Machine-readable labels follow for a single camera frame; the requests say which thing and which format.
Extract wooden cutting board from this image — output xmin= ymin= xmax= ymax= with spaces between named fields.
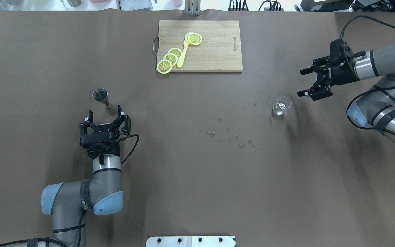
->
xmin=157 ymin=20 xmax=243 ymax=72

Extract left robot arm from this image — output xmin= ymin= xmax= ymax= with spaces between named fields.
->
xmin=1 ymin=105 xmax=133 ymax=247

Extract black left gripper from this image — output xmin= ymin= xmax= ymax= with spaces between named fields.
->
xmin=80 ymin=106 xmax=131 ymax=158

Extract small clear glass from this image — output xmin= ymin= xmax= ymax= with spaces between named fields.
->
xmin=272 ymin=95 xmax=292 ymax=116

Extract yellow plastic knife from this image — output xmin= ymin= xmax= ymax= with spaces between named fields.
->
xmin=177 ymin=32 xmax=191 ymax=68

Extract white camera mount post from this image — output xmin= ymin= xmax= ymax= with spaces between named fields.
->
xmin=145 ymin=236 xmax=237 ymax=247

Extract metal tray scale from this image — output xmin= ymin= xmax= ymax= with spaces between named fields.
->
xmin=119 ymin=0 xmax=153 ymax=11

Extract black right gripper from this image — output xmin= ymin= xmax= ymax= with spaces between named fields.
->
xmin=297 ymin=39 xmax=360 ymax=101

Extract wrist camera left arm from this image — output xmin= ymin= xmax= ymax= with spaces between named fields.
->
xmin=80 ymin=132 xmax=114 ymax=149

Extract steel jigger measuring cup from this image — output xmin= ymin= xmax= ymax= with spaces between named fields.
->
xmin=92 ymin=88 xmax=118 ymax=116

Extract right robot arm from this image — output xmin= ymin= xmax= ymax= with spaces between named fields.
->
xmin=297 ymin=38 xmax=395 ymax=142

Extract lemon slice on knife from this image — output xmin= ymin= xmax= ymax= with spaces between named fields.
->
xmin=185 ymin=32 xmax=203 ymax=46

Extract aluminium frame post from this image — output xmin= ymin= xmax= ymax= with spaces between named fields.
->
xmin=184 ymin=0 xmax=202 ymax=16

